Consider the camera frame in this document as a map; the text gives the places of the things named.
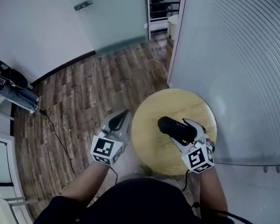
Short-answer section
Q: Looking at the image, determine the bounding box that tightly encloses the frosted glass door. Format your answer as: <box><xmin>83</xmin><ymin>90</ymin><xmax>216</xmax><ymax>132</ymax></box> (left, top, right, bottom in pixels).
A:
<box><xmin>59</xmin><ymin>0</ymin><xmax>154</xmax><ymax>61</ymax></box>

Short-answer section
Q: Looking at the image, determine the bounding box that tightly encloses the metal door handle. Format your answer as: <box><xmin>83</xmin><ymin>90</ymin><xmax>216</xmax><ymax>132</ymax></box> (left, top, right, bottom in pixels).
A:
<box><xmin>73</xmin><ymin>0</ymin><xmax>94</xmax><ymax>13</ymax></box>

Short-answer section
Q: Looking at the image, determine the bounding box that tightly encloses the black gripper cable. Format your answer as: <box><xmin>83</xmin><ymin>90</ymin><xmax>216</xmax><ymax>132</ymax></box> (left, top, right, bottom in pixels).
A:
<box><xmin>178</xmin><ymin>169</ymin><xmax>280</xmax><ymax>224</ymax></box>
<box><xmin>107</xmin><ymin>166</ymin><xmax>120</xmax><ymax>184</ymax></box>

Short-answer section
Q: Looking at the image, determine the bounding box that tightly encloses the white trash bin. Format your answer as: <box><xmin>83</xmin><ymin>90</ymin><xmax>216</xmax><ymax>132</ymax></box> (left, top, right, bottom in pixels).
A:
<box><xmin>165</xmin><ymin>14</ymin><xmax>179</xmax><ymax>40</ymax></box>

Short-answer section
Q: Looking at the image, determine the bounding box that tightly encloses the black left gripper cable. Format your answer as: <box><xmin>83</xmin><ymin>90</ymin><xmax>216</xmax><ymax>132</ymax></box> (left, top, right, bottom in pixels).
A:
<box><xmin>107</xmin><ymin>166</ymin><xmax>120</xmax><ymax>184</ymax></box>

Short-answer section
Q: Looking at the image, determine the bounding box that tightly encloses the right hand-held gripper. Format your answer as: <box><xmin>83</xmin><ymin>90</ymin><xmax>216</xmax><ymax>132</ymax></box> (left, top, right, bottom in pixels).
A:
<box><xmin>167</xmin><ymin>117</ymin><xmax>218</xmax><ymax>175</ymax></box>

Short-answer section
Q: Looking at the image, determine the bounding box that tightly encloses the round wooden table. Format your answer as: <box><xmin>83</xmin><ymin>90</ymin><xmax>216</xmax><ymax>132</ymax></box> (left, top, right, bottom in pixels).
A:
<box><xmin>128</xmin><ymin>85</ymin><xmax>221</xmax><ymax>180</ymax></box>

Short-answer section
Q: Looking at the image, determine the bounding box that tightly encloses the black glasses case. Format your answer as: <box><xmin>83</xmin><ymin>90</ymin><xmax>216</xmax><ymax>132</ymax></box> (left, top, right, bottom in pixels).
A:
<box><xmin>156</xmin><ymin>115</ymin><xmax>199</xmax><ymax>146</ymax></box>

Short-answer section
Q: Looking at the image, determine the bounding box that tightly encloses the thin black floor cable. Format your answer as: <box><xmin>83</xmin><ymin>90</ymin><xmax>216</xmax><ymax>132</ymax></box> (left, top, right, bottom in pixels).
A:
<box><xmin>33</xmin><ymin>108</ymin><xmax>81</xmax><ymax>178</ymax></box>

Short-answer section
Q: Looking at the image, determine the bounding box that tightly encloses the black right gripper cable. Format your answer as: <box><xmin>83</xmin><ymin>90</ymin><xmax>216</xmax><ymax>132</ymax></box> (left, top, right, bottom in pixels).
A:
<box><xmin>178</xmin><ymin>169</ymin><xmax>280</xmax><ymax>224</ymax></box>

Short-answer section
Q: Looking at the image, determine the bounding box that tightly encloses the person's right forearm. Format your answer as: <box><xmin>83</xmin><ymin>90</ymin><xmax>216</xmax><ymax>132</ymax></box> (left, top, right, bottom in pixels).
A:
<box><xmin>195</xmin><ymin>166</ymin><xmax>232</xmax><ymax>223</ymax></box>

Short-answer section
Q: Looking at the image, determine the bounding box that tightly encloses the person's dark shirt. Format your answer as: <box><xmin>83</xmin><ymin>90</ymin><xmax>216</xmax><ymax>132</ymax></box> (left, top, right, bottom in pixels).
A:
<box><xmin>31</xmin><ymin>169</ymin><xmax>245</xmax><ymax>224</ymax></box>

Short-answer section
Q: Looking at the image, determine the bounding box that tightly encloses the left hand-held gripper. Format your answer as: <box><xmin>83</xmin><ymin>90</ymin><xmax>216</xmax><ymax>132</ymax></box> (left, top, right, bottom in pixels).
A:
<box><xmin>89</xmin><ymin>107</ymin><xmax>132</xmax><ymax>168</ymax></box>

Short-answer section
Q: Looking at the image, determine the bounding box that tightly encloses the black metal railing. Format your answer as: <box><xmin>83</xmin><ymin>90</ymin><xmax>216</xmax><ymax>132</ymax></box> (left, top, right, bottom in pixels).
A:
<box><xmin>147</xmin><ymin>0</ymin><xmax>182</xmax><ymax>24</ymax></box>

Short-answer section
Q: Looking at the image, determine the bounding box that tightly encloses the person's left forearm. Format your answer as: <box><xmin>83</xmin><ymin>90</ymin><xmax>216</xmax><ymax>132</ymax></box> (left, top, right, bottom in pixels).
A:
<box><xmin>59</xmin><ymin>156</ymin><xmax>111</xmax><ymax>204</ymax></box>

